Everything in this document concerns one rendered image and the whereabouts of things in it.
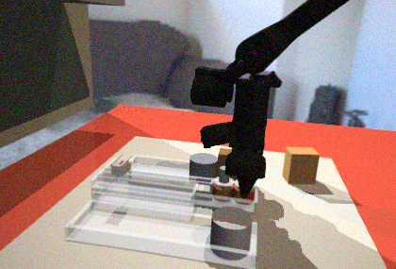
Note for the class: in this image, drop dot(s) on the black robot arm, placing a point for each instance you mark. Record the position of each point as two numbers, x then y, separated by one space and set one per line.
215 87

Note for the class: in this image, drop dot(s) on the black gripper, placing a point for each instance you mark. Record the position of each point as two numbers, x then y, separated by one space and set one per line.
246 161

